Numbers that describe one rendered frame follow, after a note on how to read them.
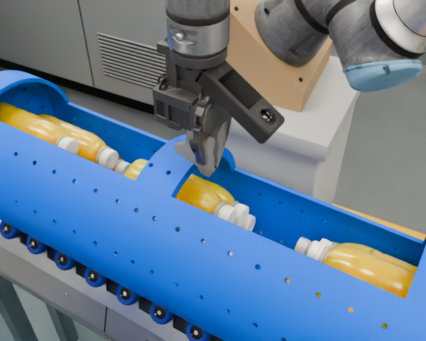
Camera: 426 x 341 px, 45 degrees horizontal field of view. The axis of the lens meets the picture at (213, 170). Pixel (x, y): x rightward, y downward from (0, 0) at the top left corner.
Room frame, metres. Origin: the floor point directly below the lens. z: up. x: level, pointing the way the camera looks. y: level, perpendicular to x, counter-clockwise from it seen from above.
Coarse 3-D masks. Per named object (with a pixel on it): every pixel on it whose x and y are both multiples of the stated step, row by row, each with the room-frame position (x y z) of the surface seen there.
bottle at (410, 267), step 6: (354, 246) 0.50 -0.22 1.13; (360, 246) 0.50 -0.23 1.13; (366, 246) 0.50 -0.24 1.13; (372, 252) 0.48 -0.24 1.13; (378, 252) 0.49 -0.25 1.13; (384, 258) 0.47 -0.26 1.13; (390, 258) 0.47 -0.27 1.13; (396, 258) 0.48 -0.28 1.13; (396, 264) 0.46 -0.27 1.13; (402, 264) 0.46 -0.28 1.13; (408, 264) 0.47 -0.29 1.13; (408, 270) 0.45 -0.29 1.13; (414, 270) 0.45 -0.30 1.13
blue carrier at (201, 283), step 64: (0, 128) 0.69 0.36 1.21; (128, 128) 0.81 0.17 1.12; (0, 192) 0.61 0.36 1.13; (64, 192) 0.56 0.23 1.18; (128, 192) 0.54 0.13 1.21; (256, 192) 0.66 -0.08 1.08; (128, 256) 0.47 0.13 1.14; (192, 256) 0.44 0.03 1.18; (256, 256) 0.42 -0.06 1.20; (192, 320) 0.41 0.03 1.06; (256, 320) 0.37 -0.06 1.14; (320, 320) 0.34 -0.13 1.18; (384, 320) 0.33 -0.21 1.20
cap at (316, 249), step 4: (312, 244) 0.47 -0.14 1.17; (316, 244) 0.47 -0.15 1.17; (320, 244) 0.47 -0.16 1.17; (312, 248) 0.47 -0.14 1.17; (316, 248) 0.46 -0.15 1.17; (320, 248) 0.47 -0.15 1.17; (308, 252) 0.46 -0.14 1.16; (312, 252) 0.46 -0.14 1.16; (316, 252) 0.46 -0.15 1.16; (320, 252) 0.46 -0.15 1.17; (312, 256) 0.46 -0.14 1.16; (316, 256) 0.45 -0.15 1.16
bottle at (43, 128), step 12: (0, 108) 0.79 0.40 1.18; (12, 108) 0.79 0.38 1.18; (0, 120) 0.77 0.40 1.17; (12, 120) 0.76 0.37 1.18; (24, 120) 0.75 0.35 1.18; (36, 120) 0.75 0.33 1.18; (48, 120) 0.76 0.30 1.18; (36, 132) 0.72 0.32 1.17; (48, 132) 0.72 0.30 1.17; (60, 132) 0.73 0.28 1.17
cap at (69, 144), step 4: (64, 140) 0.71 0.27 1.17; (68, 140) 0.71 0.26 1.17; (72, 140) 0.71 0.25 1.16; (76, 140) 0.72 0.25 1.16; (60, 144) 0.71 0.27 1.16; (64, 144) 0.70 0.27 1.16; (68, 144) 0.70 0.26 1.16; (72, 144) 0.71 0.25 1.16; (76, 144) 0.72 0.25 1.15; (64, 148) 0.70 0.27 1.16; (68, 148) 0.70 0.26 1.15; (72, 148) 0.71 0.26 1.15; (76, 148) 0.72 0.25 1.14; (72, 152) 0.71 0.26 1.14; (76, 152) 0.72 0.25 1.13
